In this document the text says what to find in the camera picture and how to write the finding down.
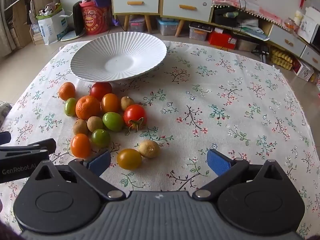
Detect white printed box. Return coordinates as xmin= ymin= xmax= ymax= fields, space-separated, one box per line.
xmin=299 ymin=14 xmax=319 ymax=43

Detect brown longan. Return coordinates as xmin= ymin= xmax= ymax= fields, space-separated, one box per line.
xmin=138 ymin=140 xmax=160 ymax=159
xmin=73 ymin=119 xmax=89 ymax=135
xmin=87 ymin=116 xmax=104 ymax=132
xmin=121 ymin=96 xmax=135 ymax=111

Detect dark red tomato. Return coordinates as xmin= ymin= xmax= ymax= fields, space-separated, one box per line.
xmin=89 ymin=82 xmax=112 ymax=100

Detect blue-lid storage box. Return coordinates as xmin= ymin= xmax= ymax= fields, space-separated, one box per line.
xmin=156 ymin=18 xmax=180 ymax=36

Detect clear jar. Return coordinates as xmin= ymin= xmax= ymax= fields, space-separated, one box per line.
xmin=285 ymin=17 xmax=299 ymax=32

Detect red box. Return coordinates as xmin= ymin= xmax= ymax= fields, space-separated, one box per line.
xmin=207 ymin=31 xmax=238 ymax=50

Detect black panel on white base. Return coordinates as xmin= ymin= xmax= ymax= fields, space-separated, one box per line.
xmin=60 ymin=1 xmax=86 ymax=42

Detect black microwave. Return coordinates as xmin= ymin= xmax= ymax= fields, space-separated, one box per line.
xmin=311 ymin=25 xmax=320 ymax=53

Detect white printed carton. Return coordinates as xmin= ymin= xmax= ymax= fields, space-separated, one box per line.
xmin=296 ymin=60 xmax=315 ymax=82

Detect pile of white bags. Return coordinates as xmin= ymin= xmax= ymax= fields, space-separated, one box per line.
xmin=240 ymin=17 xmax=270 ymax=42

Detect yellow egg tray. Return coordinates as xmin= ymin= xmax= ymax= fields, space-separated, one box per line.
xmin=271 ymin=49 xmax=294 ymax=70

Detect large mandarin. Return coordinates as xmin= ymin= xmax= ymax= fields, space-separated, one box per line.
xmin=75 ymin=95 xmax=102 ymax=120

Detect floral tablecloth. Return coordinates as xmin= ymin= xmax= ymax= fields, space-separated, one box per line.
xmin=0 ymin=40 xmax=320 ymax=240

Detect black bag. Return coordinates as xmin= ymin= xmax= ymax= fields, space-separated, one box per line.
xmin=214 ymin=7 xmax=240 ymax=27

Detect clear storage box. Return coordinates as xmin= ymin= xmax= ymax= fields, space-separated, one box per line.
xmin=129 ymin=17 xmax=147 ymax=33

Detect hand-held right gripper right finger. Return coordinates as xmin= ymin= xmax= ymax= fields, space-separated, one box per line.
xmin=192 ymin=149 xmax=290 ymax=201

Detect grey curtain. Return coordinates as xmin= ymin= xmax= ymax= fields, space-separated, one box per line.
xmin=0 ymin=5 xmax=15 ymax=55

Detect white paper bag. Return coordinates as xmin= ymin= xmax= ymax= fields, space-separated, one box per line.
xmin=37 ymin=9 xmax=69 ymax=45

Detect long cabinet grey drawers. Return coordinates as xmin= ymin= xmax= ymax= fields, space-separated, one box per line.
xmin=212 ymin=5 xmax=320 ymax=72

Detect bright red tomato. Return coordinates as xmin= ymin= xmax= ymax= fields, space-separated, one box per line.
xmin=123 ymin=104 xmax=147 ymax=132

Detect yellow cherry tomato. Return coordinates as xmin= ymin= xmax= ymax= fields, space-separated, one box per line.
xmin=116 ymin=148 xmax=142 ymax=170

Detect wooden shelf cabinet white drawer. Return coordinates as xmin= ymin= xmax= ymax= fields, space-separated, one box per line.
xmin=110 ymin=0 xmax=162 ymax=34

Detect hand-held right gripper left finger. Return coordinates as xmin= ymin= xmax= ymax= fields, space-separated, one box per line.
xmin=29 ymin=149 xmax=126 ymax=201

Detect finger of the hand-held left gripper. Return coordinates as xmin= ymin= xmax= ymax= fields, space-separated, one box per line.
xmin=0 ymin=138 xmax=57 ymax=155
xmin=0 ymin=131 xmax=12 ymax=146

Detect grey quilted blanket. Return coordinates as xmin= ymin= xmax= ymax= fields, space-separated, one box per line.
xmin=0 ymin=101 xmax=13 ymax=128

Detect low wooden cabinet white drawer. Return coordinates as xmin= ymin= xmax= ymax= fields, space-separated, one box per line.
xmin=160 ymin=0 xmax=215 ymax=37

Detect small mandarin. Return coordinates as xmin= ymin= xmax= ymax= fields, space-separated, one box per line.
xmin=58 ymin=82 xmax=76 ymax=101

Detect white ribbed plate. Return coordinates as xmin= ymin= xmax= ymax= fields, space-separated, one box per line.
xmin=69 ymin=32 xmax=167 ymax=83

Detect red snack bucket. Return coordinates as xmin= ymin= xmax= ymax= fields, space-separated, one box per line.
xmin=79 ymin=1 xmax=110 ymax=35

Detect plush toy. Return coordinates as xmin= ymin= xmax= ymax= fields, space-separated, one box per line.
xmin=39 ymin=2 xmax=62 ymax=17

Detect black-lid storage box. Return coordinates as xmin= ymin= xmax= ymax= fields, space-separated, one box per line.
xmin=189 ymin=22 xmax=213 ymax=41

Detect orange cherry tomato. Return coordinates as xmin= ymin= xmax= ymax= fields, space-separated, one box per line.
xmin=70 ymin=133 xmax=92 ymax=159
xmin=101 ymin=93 xmax=120 ymax=113

